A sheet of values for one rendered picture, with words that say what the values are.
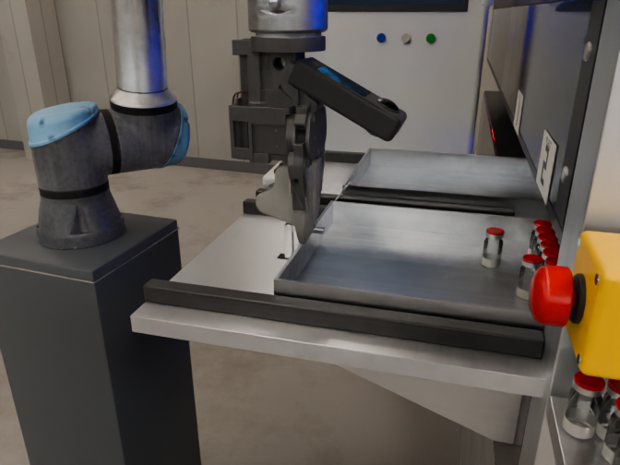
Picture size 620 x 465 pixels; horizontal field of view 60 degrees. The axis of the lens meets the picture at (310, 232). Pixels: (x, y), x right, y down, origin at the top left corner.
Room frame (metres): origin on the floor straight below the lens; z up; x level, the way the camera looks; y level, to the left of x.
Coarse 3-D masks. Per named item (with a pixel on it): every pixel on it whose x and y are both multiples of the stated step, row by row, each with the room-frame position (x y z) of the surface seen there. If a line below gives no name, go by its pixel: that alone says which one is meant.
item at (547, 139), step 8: (544, 136) 0.58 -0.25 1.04; (544, 144) 0.57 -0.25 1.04; (552, 144) 0.53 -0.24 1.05; (544, 152) 0.56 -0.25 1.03; (552, 152) 0.52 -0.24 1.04; (544, 160) 0.56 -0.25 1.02; (552, 160) 0.51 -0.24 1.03; (552, 168) 0.51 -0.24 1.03; (544, 176) 0.54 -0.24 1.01; (544, 184) 0.53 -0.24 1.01; (544, 192) 0.52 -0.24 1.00; (544, 200) 0.52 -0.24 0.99
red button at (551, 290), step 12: (540, 276) 0.31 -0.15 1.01; (552, 276) 0.31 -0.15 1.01; (564, 276) 0.31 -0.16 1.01; (540, 288) 0.31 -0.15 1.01; (552, 288) 0.30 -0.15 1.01; (564, 288) 0.30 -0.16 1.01; (540, 300) 0.30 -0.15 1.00; (552, 300) 0.30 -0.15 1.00; (564, 300) 0.30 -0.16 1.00; (540, 312) 0.30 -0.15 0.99; (552, 312) 0.30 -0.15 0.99; (564, 312) 0.29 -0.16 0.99; (552, 324) 0.30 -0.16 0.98; (564, 324) 0.30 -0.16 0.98
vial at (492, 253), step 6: (486, 234) 0.59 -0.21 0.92; (486, 240) 0.59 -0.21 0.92; (492, 240) 0.59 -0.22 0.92; (498, 240) 0.59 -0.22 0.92; (486, 246) 0.59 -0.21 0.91; (492, 246) 0.59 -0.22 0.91; (498, 246) 0.59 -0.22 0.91; (486, 252) 0.59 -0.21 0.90; (492, 252) 0.59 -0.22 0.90; (498, 252) 0.59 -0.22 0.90; (486, 258) 0.59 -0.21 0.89; (492, 258) 0.59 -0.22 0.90; (498, 258) 0.59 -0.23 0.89; (486, 264) 0.59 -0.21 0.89; (492, 264) 0.59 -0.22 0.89; (498, 264) 0.59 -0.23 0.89
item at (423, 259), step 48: (336, 240) 0.67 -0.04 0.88; (384, 240) 0.67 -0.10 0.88; (432, 240) 0.67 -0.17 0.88; (480, 240) 0.67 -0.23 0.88; (528, 240) 0.67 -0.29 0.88; (288, 288) 0.49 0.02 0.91; (336, 288) 0.48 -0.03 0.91; (384, 288) 0.54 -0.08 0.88; (432, 288) 0.54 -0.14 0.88; (480, 288) 0.54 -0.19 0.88
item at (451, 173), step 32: (384, 160) 1.06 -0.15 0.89; (416, 160) 1.04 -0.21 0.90; (448, 160) 1.03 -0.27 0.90; (480, 160) 1.01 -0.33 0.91; (512, 160) 1.00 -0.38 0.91; (352, 192) 0.82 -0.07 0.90; (384, 192) 0.80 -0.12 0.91; (416, 192) 0.79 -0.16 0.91; (448, 192) 0.88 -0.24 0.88; (480, 192) 0.88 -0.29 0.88; (512, 192) 0.88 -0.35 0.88
